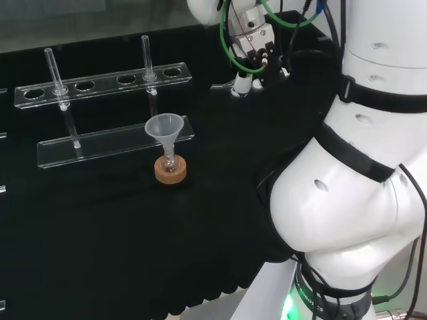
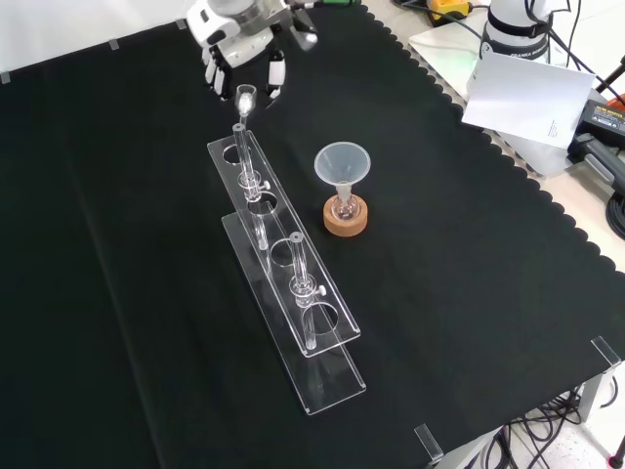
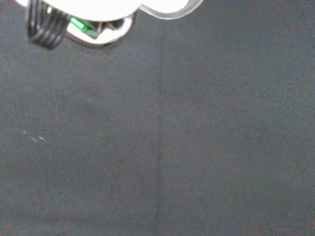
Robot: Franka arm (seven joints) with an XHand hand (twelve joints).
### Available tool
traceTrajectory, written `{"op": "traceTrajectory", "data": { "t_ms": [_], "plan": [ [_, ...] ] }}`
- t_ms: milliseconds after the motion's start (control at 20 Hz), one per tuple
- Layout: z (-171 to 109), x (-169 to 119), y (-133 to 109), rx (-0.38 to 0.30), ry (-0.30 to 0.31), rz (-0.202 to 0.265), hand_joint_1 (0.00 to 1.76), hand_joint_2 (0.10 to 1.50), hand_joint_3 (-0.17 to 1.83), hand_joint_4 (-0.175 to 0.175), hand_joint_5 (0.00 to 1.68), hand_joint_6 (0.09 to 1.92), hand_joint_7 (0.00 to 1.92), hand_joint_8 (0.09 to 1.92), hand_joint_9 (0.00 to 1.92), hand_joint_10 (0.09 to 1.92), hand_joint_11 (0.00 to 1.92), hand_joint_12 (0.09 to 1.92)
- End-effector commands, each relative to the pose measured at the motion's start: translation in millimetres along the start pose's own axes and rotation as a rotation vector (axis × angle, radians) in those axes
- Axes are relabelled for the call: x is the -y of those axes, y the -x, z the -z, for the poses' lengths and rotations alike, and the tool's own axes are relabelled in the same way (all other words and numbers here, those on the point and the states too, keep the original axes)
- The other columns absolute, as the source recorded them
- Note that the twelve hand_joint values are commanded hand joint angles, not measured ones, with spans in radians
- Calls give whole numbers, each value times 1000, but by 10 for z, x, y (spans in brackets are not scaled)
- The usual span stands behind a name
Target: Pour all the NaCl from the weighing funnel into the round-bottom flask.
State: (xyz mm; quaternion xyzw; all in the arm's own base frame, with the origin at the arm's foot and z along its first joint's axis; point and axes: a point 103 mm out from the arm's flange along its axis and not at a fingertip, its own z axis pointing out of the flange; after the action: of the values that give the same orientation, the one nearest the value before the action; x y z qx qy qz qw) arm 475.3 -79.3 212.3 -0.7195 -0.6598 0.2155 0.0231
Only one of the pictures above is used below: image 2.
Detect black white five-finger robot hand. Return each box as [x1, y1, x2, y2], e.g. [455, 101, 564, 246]
[187, 0, 288, 102]

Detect clear glass weighing funnel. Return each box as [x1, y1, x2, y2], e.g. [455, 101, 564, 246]
[235, 84, 258, 129]

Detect translucent plastic funnel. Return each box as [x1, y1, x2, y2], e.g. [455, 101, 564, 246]
[313, 141, 371, 206]

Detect small glass round-bottom flask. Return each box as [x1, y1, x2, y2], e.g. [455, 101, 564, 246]
[330, 181, 361, 221]

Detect clear acrylic funnel stand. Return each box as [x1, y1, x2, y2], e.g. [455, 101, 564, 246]
[206, 121, 368, 417]

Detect pale board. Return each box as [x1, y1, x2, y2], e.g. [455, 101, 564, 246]
[407, 19, 580, 180]

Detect yellow stop button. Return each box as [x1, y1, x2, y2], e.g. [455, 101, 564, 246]
[427, 0, 475, 26]

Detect white paper sheet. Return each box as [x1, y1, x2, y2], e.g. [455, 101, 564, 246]
[461, 51, 598, 148]

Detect black bench cloth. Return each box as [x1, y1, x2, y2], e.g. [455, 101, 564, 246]
[0, 0, 625, 469]

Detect black grey clamp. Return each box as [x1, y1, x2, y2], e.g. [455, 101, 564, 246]
[568, 131, 625, 190]

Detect black power adapter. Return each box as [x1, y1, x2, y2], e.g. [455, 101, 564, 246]
[575, 97, 625, 143]

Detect black tripod pole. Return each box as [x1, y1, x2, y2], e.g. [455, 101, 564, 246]
[594, 54, 625, 99]

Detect grey table leg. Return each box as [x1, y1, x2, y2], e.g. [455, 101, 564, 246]
[577, 368, 617, 424]

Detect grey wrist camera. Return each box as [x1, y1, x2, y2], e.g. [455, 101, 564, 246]
[287, 9, 319, 52]

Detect cork ring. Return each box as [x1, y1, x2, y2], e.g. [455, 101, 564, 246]
[322, 193, 369, 238]

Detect black coiled cable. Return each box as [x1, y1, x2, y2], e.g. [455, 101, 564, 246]
[604, 192, 625, 238]

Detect black cable bundle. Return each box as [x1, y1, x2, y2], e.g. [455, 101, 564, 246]
[480, 383, 625, 469]

